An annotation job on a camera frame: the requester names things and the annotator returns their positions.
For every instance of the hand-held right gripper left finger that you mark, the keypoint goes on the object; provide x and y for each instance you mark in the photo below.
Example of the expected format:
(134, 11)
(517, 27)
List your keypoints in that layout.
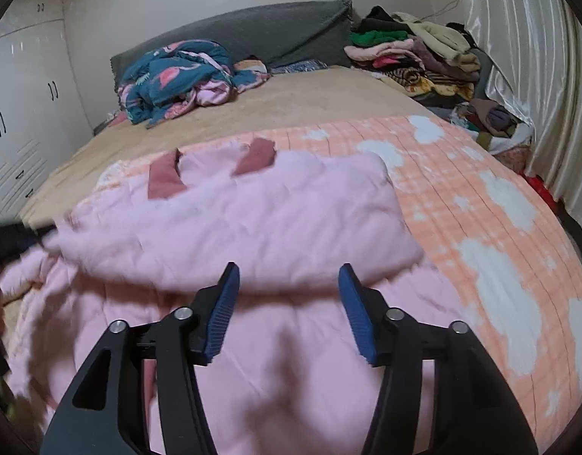
(222, 313)

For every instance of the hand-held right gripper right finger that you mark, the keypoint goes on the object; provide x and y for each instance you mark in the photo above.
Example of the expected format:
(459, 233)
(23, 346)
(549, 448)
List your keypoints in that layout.
(357, 313)

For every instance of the pink quilted garment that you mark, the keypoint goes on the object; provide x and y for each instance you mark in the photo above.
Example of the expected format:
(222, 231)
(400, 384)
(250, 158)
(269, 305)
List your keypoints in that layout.
(248, 218)

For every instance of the heap of dark clothes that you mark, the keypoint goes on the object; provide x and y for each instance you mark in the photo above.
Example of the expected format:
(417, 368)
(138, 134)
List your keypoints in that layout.
(490, 121)

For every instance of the pile of folded clothes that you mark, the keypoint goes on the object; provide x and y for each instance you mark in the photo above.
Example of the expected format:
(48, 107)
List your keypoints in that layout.
(414, 57)

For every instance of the orange white checked blanket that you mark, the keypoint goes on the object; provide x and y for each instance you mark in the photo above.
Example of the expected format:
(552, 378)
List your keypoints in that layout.
(461, 208)

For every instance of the bed with beige sheet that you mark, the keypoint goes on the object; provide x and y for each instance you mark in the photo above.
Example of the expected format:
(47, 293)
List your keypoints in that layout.
(295, 104)

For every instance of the blue flamingo print quilt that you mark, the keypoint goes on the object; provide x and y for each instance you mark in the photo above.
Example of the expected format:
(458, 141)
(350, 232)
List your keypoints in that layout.
(177, 76)

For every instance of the grey headboard cushion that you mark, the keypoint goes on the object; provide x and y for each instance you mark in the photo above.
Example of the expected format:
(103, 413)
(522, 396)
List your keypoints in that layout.
(281, 33)

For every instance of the white wardrobe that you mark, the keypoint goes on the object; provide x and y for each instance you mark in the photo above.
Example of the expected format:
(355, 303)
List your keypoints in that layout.
(20, 104)

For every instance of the white satin curtain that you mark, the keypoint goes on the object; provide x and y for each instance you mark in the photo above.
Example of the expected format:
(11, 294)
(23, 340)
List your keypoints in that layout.
(523, 57)

